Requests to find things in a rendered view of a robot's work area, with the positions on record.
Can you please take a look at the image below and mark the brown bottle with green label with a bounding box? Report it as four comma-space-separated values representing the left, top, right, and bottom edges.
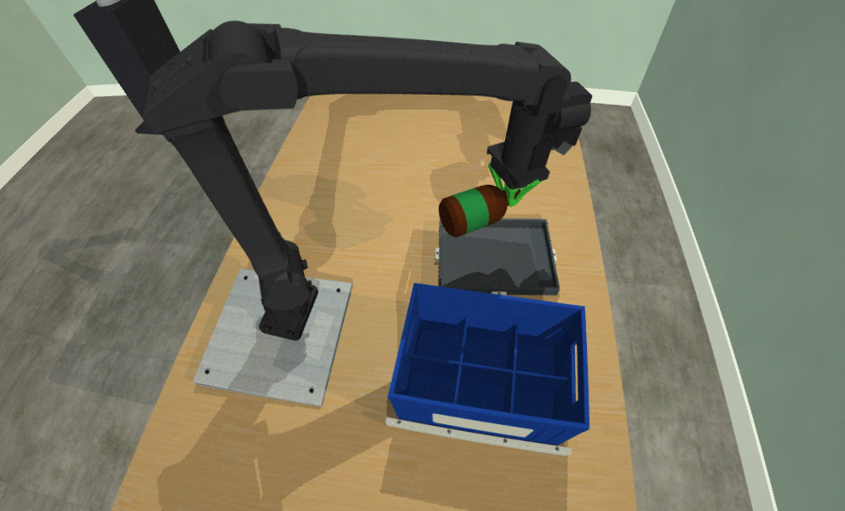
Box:
439, 185, 509, 238

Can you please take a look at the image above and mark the blue divided crate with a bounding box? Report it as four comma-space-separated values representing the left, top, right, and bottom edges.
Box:
388, 283, 589, 445

